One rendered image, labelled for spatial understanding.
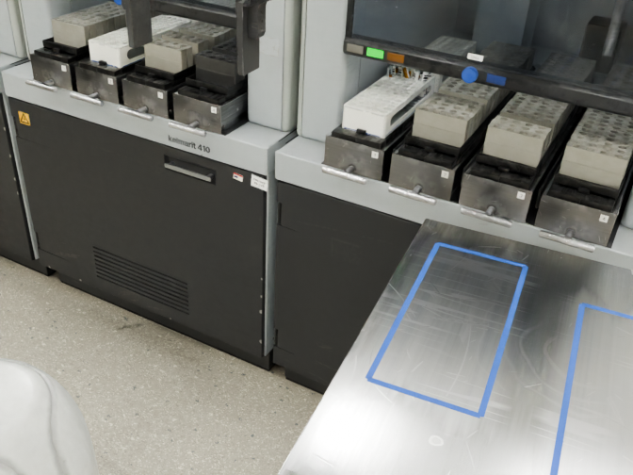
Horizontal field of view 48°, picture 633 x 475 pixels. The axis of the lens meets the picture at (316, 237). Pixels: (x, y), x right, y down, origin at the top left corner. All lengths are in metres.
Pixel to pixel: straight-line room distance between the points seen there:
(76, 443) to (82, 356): 1.48
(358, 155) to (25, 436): 1.00
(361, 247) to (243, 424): 0.62
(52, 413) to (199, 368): 1.43
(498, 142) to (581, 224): 0.23
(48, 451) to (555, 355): 0.63
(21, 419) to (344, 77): 1.09
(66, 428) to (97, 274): 1.55
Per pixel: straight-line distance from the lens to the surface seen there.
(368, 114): 1.49
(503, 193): 1.41
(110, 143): 1.92
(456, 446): 0.84
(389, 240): 1.55
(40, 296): 2.45
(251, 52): 0.72
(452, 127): 1.47
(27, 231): 2.38
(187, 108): 1.70
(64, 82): 1.96
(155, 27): 2.00
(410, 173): 1.46
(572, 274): 1.15
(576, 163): 1.44
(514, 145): 1.45
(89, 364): 2.16
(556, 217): 1.41
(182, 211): 1.85
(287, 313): 1.82
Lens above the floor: 1.44
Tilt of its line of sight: 33 degrees down
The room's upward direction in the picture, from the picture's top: 4 degrees clockwise
